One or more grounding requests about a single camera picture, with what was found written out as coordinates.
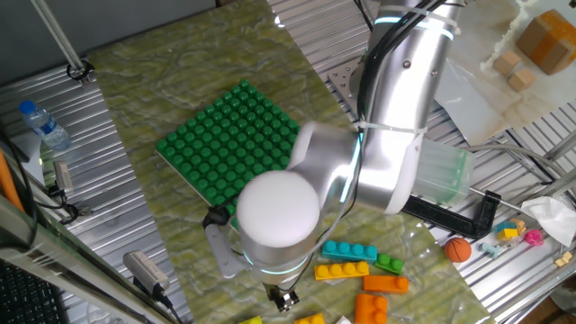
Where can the orange square block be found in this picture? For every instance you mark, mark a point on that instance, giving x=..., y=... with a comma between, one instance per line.
x=370, y=310

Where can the white marble pattern sheet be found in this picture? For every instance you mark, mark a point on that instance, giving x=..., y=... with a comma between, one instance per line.
x=486, y=108

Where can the black pole clamp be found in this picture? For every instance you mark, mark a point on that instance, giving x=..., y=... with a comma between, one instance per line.
x=81, y=72

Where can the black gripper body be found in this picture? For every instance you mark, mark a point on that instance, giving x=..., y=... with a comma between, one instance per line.
x=281, y=288

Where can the orange stick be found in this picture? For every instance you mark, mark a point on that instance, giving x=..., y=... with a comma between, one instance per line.
x=6, y=180

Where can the green studded baseplate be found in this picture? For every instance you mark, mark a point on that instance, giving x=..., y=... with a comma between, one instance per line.
x=216, y=144

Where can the plastic water bottle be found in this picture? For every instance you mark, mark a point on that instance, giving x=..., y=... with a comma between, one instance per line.
x=45, y=126

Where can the orange four-stud block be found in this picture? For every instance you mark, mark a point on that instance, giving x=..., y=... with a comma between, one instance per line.
x=310, y=320

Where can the light blue toy piece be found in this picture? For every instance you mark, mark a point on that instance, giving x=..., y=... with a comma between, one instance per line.
x=489, y=249

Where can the silver camera pole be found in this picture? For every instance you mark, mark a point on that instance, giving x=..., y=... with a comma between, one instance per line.
x=56, y=33

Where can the small tan toy brick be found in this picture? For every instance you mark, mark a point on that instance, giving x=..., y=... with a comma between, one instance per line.
x=519, y=226

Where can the small yellow toy piece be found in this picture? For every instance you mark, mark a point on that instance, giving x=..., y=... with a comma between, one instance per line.
x=563, y=259

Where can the lime square block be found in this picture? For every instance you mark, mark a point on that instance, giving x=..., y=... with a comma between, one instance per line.
x=251, y=321

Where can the aluminium frame rail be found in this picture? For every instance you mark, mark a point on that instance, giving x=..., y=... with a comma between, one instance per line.
x=67, y=258

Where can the green two-stud block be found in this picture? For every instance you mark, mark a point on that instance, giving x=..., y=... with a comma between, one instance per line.
x=389, y=264

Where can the black keyboard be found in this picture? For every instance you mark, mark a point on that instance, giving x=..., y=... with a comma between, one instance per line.
x=24, y=294

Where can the yellow four-stud block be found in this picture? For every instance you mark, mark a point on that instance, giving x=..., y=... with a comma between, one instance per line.
x=342, y=271

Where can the black C-clamp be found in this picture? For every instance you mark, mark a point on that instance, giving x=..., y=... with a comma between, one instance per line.
x=450, y=222

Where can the camera mount clamp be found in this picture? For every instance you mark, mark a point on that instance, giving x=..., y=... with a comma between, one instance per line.
x=67, y=209
x=162, y=299

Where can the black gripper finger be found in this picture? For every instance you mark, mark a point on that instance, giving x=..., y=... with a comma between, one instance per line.
x=289, y=302
x=274, y=299

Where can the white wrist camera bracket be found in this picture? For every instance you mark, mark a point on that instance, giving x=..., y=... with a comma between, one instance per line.
x=220, y=252

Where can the translucent plastic box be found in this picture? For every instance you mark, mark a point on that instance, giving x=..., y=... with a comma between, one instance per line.
x=443, y=173

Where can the small yellow toy brick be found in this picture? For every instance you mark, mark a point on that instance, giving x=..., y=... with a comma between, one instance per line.
x=507, y=234

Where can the large cardboard box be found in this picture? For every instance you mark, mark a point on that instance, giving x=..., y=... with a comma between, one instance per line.
x=549, y=42

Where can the orange long block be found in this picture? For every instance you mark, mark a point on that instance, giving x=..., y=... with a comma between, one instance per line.
x=384, y=284

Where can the green marble pattern mat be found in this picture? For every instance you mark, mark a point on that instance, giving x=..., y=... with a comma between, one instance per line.
x=202, y=54

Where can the small cardboard cube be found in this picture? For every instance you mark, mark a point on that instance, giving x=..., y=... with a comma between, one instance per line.
x=506, y=63
x=522, y=81

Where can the white four-stud block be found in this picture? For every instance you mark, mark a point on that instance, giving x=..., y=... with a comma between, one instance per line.
x=344, y=321

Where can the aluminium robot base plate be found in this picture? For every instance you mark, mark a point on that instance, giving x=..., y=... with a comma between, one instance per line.
x=342, y=78

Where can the white tissue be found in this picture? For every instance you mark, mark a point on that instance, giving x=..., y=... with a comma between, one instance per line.
x=553, y=218

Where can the toy basketball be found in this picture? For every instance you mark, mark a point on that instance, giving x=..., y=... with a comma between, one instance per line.
x=458, y=250

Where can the gray depth camera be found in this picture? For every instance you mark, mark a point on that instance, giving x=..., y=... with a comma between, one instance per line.
x=145, y=270
x=63, y=175

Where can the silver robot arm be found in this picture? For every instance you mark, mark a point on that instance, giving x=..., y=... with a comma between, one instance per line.
x=396, y=112

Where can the small blue toy brick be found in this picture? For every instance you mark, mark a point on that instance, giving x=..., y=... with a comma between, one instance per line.
x=504, y=225

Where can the pink round toy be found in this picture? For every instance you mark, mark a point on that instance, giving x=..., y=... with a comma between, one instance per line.
x=534, y=237

